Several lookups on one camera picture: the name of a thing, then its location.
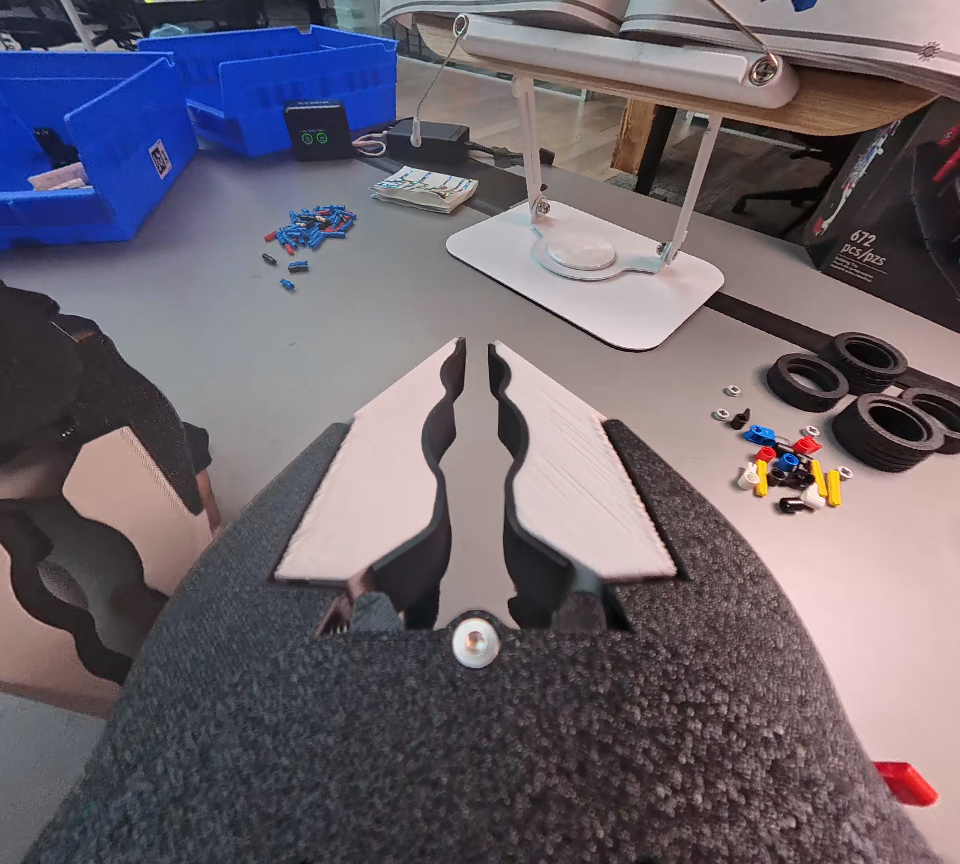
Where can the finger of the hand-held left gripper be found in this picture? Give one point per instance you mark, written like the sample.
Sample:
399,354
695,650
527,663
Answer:
45,661
135,489

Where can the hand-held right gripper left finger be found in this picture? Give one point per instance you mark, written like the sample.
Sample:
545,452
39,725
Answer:
360,504

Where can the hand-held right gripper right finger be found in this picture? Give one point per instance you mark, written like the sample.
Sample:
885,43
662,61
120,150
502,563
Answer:
592,504

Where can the grey desk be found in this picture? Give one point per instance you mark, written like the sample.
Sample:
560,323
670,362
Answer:
225,354

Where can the person's left hand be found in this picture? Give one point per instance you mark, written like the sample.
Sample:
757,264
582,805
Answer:
210,504

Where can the assorted small toy bricks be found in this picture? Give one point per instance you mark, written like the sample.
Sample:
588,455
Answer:
787,462

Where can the white book stand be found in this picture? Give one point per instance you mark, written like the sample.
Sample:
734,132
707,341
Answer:
600,301

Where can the pink item in bin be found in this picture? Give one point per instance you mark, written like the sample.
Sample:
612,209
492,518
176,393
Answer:
60,177

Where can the blue bin with square tag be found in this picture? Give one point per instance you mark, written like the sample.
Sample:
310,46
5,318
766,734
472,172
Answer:
112,143

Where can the pile of blue red pins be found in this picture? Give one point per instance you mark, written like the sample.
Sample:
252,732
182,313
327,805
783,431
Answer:
311,227

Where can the folded shiny sticker sheet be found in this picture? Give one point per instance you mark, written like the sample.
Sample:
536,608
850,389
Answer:
424,190

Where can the black device with green lights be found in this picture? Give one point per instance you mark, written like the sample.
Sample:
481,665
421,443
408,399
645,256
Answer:
318,132

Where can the blue plastic bin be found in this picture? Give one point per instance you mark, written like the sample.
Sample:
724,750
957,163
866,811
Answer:
262,83

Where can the black power adapter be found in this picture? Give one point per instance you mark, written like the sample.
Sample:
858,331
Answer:
427,142

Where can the black office chair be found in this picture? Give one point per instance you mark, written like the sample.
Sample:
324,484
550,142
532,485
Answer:
795,166

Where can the black toy set box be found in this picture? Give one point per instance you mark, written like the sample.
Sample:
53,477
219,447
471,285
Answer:
885,218

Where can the red translucent brick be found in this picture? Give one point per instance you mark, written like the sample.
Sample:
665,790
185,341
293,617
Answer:
904,783

